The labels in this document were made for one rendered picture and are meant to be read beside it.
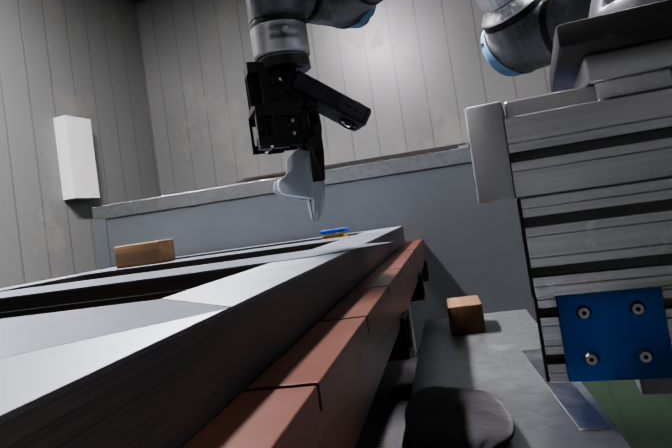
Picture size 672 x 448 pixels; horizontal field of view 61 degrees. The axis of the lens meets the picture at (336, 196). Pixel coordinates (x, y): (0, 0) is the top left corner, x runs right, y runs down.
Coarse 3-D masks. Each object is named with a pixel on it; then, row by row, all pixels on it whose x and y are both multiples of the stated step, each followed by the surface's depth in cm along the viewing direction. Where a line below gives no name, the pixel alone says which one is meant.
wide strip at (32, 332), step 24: (72, 312) 40; (96, 312) 38; (120, 312) 36; (144, 312) 34; (168, 312) 32; (192, 312) 31; (0, 336) 32; (24, 336) 31; (48, 336) 29; (72, 336) 28; (96, 336) 27
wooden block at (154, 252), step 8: (160, 240) 127; (168, 240) 130; (120, 248) 129; (128, 248) 128; (136, 248) 128; (144, 248) 127; (152, 248) 126; (160, 248) 126; (168, 248) 129; (120, 256) 129; (128, 256) 128; (136, 256) 128; (144, 256) 127; (152, 256) 126; (160, 256) 126; (168, 256) 129; (120, 264) 129; (128, 264) 128; (136, 264) 128; (144, 264) 127
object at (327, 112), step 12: (300, 72) 73; (300, 84) 73; (312, 84) 73; (324, 84) 74; (312, 96) 73; (324, 96) 73; (336, 96) 74; (324, 108) 75; (336, 108) 74; (348, 108) 74; (360, 108) 75; (336, 120) 77; (348, 120) 75; (360, 120) 75
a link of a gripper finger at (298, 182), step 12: (300, 156) 72; (300, 168) 72; (288, 180) 72; (300, 180) 72; (312, 180) 72; (324, 180) 72; (288, 192) 72; (300, 192) 72; (312, 192) 72; (324, 192) 73; (312, 204) 73
